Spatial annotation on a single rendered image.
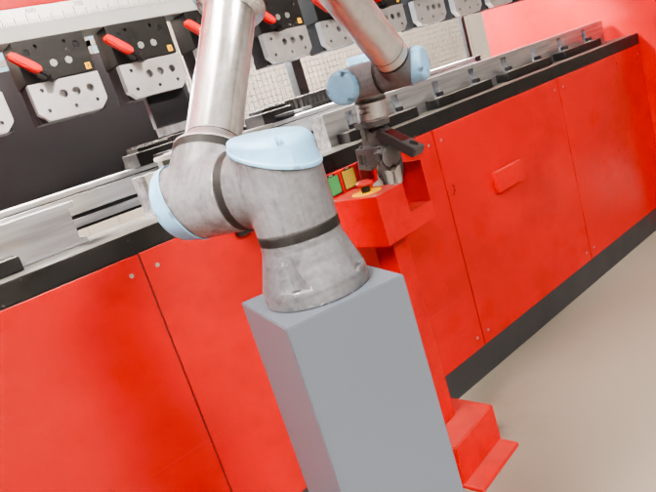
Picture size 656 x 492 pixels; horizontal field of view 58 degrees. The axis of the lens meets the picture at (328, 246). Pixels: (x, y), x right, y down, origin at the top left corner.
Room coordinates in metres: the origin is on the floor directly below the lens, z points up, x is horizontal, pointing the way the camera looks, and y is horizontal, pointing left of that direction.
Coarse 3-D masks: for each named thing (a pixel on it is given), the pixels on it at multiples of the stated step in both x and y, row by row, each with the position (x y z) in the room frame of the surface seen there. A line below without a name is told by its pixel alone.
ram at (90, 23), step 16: (0, 0) 1.31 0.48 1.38; (16, 0) 1.33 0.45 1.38; (32, 0) 1.35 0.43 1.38; (48, 0) 1.36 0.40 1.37; (64, 0) 1.38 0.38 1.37; (176, 0) 1.53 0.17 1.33; (80, 16) 1.39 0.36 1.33; (96, 16) 1.41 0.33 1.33; (112, 16) 1.43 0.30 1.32; (128, 16) 1.46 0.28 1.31; (144, 16) 1.48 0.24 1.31; (160, 16) 1.50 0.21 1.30; (176, 16) 1.56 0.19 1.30; (0, 32) 1.30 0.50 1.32; (16, 32) 1.31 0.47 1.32; (32, 32) 1.33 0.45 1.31; (48, 32) 1.35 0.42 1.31; (64, 32) 1.37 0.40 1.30; (96, 32) 1.46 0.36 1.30; (0, 48) 1.32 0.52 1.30
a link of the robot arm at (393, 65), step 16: (320, 0) 1.11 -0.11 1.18; (336, 0) 1.09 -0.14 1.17; (352, 0) 1.10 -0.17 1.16; (368, 0) 1.14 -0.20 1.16; (336, 16) 1.13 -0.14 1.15; (352, 16) 1.13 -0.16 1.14; (368, 16) 1.14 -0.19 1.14; (384, 16) 1.19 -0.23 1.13; (352, 32) 1.16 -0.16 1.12; (368, 32) 1.16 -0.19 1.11; (384, 32) 1.18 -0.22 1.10; (368, 48) 1.20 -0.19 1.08; (384, 48) 1.20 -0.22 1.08; (400, 48) 1.23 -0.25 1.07; (416, 48) 1.27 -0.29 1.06; (384, 64) 1.24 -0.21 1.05; (400, 64) 1.24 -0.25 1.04; (416, 64) 1.25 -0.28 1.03; (384, 80) 1.29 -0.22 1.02; (400, 80) 1.28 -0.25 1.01; (416, 80) 1.27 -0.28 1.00
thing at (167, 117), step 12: (156, 96) 1.49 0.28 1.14; (168, 96) 1.50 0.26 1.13; (180, 96) 1.52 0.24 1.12; (156, 108) 1.48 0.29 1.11; (168, 108) 1.50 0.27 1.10; (180, 108) 1.51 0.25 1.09; (156, 120) 1.47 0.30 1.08; (168, 120) 1.49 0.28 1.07; (180, 120) 1.51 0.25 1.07; (168, 132) 1.49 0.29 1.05
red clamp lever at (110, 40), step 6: (108, 36) 1.38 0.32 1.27; (108, 42) 1.38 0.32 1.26; (114, 42) 1.38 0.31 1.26; (120, 42) 1.39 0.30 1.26; (114, 48) 1.40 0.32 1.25; (120, 48) 1.39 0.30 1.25; (126, 48) 1.39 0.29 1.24; (132, 48) 1.40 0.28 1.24; (126, 54) 1.41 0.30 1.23; (132, 54) 1.41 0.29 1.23; (138, 54) 1.41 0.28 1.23; (144, 54) 1.41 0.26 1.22; (138, 60) 1.42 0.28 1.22; (144, 60) 1.41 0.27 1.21
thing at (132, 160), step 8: (152, 144) 1.67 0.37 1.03; (160, 144) 1.68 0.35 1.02; (168, 144) 1.68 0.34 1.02; (128, 152) 1.70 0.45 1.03; (136, 152) 1.65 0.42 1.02; (144, 152) 1.64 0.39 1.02; (152, 152) 1.65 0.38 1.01; (160, 152) 1.63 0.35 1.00; (128, 160) 1.68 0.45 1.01; (136, 160) 1.64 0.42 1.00; (144, 160) 1.63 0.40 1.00; (152, 160) 1.65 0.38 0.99; (128, 168) 1.70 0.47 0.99
